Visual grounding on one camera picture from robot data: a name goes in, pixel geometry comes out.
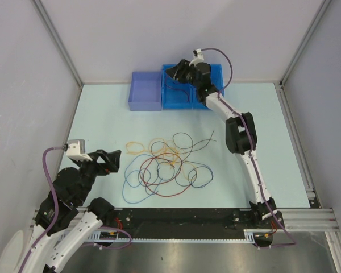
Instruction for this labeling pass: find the orange wire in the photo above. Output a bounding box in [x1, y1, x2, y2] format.
[147, 138, 182, 171]

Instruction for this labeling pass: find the aluminium frame post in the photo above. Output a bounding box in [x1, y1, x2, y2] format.
[280, 0, 333, 86]
[31, 0, 84, 88]

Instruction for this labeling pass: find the dark blue wire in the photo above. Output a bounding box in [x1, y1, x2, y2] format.
[156, 132, 214, 190]

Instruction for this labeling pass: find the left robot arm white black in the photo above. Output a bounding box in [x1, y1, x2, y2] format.
[15, 150, 121, 272]

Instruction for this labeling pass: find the yellow wire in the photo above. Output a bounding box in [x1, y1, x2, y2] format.
[126, 141, 182, 168]

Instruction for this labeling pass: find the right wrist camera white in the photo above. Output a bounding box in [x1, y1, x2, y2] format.
[190, 48, 205, 66]

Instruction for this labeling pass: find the front aluminium rail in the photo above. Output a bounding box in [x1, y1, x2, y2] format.
[278, 207, 339, 231]

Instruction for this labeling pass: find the blue bin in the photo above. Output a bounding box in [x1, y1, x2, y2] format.
[161, 64, 193, 110]
[192, 64, 224, 110]

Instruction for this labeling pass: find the right aluminium table rail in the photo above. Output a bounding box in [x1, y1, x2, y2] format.
[274, 82, 321, 209]

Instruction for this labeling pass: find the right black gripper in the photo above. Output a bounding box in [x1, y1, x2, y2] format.
[165, 59, 201, 89]

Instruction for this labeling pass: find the blue bin right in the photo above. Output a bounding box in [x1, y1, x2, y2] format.
[192, 64, 224, 110]

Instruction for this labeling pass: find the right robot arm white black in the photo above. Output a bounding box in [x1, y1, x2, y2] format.
[165, 59, 279, 228]

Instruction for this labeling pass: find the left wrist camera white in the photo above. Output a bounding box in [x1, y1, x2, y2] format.
[64, 139, 92, 162]

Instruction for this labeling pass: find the left aluminium frame post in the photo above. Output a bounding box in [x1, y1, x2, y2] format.
[31, 0, 84, 88]

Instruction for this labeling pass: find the white slotted cable duct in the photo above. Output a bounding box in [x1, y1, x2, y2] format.
[85, 229, 258, 244]

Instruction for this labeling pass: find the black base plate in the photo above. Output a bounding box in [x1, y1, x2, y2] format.
[104, 208, 284, 240]

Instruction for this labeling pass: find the blue bin middle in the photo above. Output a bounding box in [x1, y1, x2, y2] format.
[161, 64, 193, 110]

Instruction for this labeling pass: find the dark red long wire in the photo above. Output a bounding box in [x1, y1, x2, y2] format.
[138, 152, 198, 198]

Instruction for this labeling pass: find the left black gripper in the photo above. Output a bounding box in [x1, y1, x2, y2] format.
[73, 148, 120, 203]

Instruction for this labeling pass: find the lavender plastic bin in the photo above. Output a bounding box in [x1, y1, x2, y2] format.
[128, 71, 161, 111]

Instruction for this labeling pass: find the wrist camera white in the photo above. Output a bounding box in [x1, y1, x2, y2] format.
[190, 48, 205, 66]
[64, 139, 92, 162]

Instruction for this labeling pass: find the right aluminium frame post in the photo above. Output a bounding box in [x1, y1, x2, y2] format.
[280, 0, 333, 86]

